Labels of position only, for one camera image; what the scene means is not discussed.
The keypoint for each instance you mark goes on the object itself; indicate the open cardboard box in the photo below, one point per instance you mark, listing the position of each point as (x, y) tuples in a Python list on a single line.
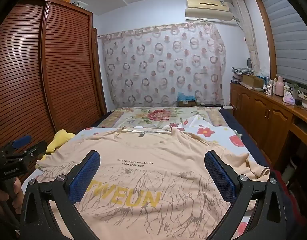
[(253, 81)]

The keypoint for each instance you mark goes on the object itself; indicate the brown slatted wooden wardrobe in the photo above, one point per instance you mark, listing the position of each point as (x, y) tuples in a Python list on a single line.
[(56, 67)]

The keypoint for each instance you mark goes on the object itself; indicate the beige wall air conditioner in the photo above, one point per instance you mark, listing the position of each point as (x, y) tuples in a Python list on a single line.
[(208, 8)]

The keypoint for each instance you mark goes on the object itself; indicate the pink thermos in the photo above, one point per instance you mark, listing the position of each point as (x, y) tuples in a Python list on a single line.
[(279, 87)]

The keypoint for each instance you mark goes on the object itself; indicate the floral quilt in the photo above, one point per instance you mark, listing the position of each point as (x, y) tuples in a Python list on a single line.
[(158, 116)]

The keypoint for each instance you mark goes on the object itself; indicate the long wooden cabinet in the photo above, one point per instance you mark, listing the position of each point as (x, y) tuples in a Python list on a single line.
[(263, 115)]

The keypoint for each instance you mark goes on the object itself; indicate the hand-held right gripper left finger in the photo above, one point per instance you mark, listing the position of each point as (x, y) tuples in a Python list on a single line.
[(84, 177)]

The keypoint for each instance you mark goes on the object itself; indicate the tied lace curtain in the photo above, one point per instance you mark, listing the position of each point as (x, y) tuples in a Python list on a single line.
[(251, 37)]

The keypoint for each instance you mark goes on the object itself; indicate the white flower print blanket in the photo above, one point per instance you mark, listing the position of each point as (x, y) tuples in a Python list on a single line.
[(218, 135)]

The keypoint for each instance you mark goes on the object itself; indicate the beige printed T-shirt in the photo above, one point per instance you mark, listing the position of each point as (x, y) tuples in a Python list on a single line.
[(143, 150)]

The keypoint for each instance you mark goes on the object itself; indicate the blue plastic bag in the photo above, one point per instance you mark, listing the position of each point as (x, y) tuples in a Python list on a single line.
[(186, 95)]

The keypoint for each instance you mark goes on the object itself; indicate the clear plastic storage box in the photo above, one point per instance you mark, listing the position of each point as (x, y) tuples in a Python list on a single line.
[(82, 3)]

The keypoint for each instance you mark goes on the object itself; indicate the green bottle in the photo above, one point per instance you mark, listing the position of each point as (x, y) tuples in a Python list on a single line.
[(295, 91)]

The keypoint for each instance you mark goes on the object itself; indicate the grey window blind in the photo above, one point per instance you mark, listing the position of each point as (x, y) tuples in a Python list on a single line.
[(288, 37)]

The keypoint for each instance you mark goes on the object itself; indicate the purple plastic pack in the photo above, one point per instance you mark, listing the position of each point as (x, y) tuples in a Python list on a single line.
[(289, 98)]

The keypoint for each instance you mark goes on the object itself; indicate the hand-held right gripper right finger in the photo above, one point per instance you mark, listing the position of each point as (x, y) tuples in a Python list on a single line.
[(221, 180)]

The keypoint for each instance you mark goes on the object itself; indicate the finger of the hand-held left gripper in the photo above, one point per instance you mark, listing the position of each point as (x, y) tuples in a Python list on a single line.
[(22, 140), (34, 148)]

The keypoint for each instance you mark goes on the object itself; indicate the person's left hand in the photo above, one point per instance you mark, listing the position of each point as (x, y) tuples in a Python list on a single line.
[(17, 192)]

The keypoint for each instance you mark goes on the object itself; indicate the small cardboard box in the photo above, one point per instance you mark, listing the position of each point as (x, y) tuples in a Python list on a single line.
[(187, 103)]

